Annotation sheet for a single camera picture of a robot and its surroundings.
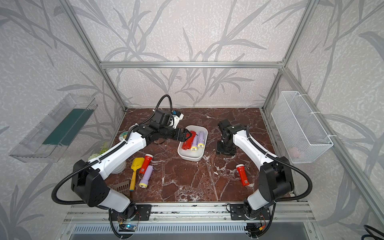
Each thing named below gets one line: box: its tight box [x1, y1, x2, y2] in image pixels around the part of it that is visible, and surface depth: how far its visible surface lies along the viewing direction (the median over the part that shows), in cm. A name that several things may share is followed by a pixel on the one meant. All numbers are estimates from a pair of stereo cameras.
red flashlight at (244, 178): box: [235, 164, 250, 187], surface depth 86 cm
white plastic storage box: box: [177, 125, 209, 162], surface depth 96 cm
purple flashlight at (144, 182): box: [139, 165, 155, 188], surface depth 84 cm
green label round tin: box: [119, 131, 129, 142], surface depth 96 cm
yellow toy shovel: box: [129, 157, 145, 191], surface depth 85 cm
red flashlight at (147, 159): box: [139, 154, 154, 174], surface depth 91 cm
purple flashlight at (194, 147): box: [190, 135, 198, 152], surface depth 97 cm
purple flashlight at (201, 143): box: [197, 130, 205, 149], surface depth 99 cm
